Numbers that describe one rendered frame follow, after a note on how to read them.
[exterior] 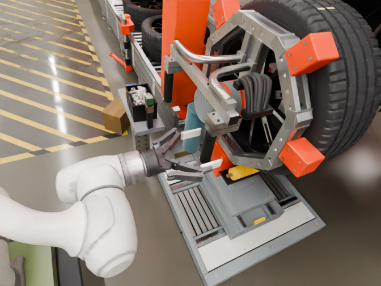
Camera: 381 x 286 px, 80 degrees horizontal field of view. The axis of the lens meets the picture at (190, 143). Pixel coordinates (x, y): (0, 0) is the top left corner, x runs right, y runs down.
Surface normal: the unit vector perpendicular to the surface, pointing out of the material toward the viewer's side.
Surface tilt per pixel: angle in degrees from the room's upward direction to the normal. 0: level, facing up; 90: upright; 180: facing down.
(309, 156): 0
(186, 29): 90
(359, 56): 40
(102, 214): 22
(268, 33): 90
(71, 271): 0
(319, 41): 35
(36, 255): 0
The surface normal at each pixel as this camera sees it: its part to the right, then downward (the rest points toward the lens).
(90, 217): 0.48, -0.66
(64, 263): 0.11, -0.68
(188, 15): 0.42, 0.69
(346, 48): 0.33, -0.15
